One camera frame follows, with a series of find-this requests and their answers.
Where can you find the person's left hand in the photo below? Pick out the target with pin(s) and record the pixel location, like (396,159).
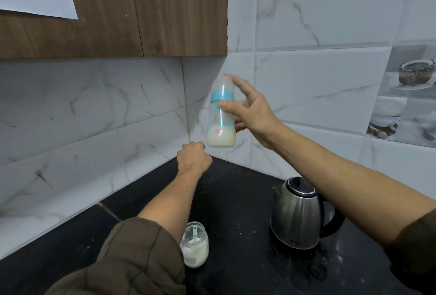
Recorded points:
(193,161)

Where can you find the person's right hand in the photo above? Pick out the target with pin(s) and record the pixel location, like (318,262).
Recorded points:
(256,115)

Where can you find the person's left fingers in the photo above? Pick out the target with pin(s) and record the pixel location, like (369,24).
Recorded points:
(194,144)

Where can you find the person's right thumb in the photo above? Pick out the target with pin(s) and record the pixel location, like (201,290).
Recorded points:
(233,106)

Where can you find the person's left forearm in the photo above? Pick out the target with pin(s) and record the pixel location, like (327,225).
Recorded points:
(175,201)

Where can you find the person's right forearm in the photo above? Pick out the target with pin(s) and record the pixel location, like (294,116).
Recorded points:
(347,182)

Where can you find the green plastic scoop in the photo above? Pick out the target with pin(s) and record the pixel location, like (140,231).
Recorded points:
(194,233)

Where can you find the glass jar of white powder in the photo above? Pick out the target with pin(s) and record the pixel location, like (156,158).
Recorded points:
(194,250)

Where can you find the stainless steel electric kettle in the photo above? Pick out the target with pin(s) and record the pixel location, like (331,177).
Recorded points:
(296,216)

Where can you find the olive green left sleeve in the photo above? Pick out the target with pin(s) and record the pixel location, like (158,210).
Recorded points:
(133,260)

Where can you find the olive green sleeve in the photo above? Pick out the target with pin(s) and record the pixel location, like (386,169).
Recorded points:
(133,260)
(414,250)

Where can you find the olive green right sleeve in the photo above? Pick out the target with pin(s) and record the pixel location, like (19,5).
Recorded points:
(414,250)

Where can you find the brown wooden wall cabinet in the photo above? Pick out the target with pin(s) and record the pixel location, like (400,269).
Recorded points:
(163,8)

